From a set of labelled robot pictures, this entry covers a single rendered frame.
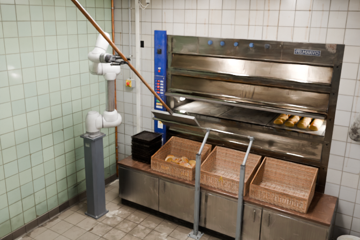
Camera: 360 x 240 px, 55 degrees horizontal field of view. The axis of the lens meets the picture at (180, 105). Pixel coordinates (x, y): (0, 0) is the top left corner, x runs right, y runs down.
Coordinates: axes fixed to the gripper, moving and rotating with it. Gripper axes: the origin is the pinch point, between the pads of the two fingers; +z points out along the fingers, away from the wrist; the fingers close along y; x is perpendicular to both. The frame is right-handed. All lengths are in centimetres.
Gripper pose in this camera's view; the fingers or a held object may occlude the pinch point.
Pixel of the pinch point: (126, 60)
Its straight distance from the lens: 297.2
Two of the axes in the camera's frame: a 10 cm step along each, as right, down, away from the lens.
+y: -3.5, 8.7, -3.4
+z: 8.6, 1.6, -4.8
